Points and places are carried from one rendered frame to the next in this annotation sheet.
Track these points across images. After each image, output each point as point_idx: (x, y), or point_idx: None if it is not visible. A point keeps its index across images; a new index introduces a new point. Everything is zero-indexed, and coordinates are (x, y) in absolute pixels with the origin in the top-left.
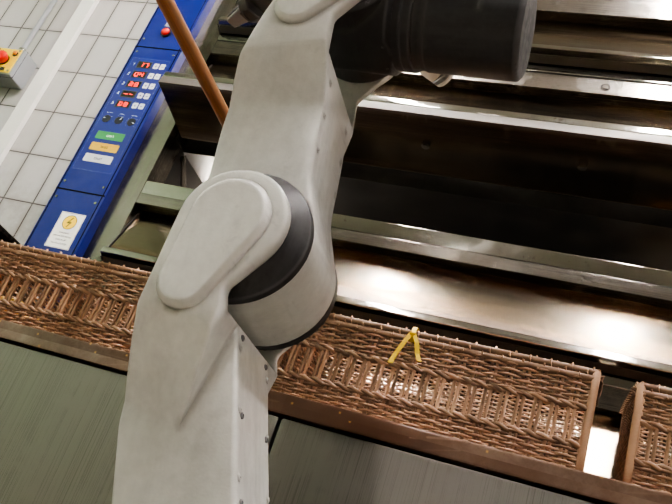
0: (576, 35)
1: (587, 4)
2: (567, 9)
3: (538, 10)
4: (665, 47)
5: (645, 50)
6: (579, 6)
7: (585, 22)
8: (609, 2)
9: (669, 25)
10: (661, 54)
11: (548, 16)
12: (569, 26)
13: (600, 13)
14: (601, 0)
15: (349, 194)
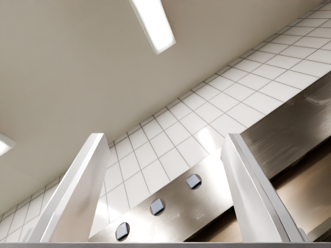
0: (235, 236)
1: (216, 204)
2: (209, 218)
3: (192, 235)
4: (301, 200)
5: (297, 215)
6: (214, 209)
7: (225, 215)
8: (226, 192)
9: (274, 178)
10: (314, 210)
11: (200, 232)
12: (220, 228)
13: (231, 205)
14: (220, 194)
15: None
